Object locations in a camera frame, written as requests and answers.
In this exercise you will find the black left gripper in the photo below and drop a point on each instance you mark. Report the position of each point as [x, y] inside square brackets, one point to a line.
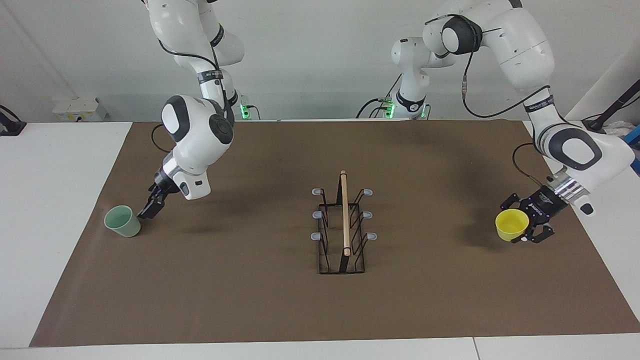
[545, 205]

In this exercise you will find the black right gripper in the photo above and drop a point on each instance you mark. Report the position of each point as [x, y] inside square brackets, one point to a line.
[167, 185]

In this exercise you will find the yellow plastic cup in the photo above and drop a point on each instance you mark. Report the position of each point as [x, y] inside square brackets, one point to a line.
[511, 227]

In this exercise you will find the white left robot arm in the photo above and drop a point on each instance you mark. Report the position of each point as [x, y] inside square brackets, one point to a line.
[525, 40]

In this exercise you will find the black clamp mount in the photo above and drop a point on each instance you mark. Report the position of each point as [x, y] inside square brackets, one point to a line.
[11, 127]

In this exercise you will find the pale green plastic cup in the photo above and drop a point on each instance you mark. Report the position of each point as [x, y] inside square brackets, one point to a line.
[122, 225]

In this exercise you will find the black angled stand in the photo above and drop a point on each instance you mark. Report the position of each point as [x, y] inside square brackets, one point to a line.
[612, 107]

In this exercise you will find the brown table mat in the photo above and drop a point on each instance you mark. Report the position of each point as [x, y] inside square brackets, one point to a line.
[250, 300]

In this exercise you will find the white wall power box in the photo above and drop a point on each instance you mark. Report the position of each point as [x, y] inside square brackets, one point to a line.
[80, 110]

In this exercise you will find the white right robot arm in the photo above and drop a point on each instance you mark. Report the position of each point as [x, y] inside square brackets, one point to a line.
[192, 145]

